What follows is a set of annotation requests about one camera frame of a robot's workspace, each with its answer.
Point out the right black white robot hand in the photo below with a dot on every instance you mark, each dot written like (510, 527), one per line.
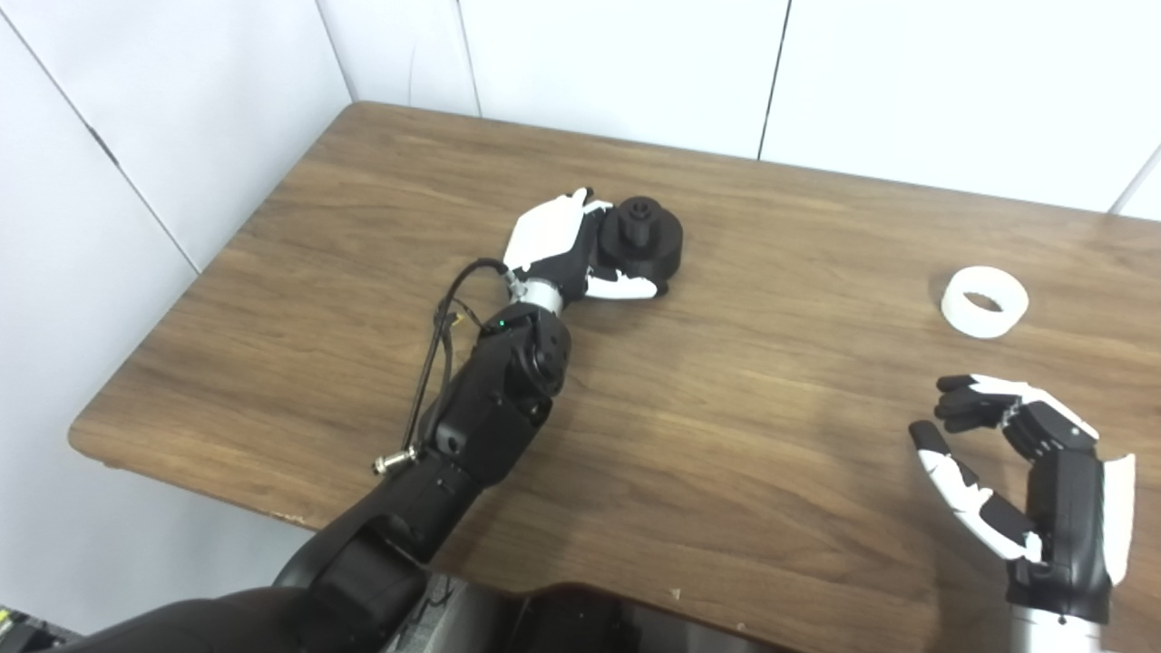
(1070, 526)

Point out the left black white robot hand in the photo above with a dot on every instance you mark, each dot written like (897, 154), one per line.
(544, 236)

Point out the round black plastic part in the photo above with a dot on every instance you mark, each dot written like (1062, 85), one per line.
(648, 249)

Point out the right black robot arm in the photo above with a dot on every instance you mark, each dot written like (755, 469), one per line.
(1057, 635)

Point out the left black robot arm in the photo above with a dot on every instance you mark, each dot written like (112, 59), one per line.
(490, 408)

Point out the dark robot torso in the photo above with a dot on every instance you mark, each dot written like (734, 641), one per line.
(562, 626)

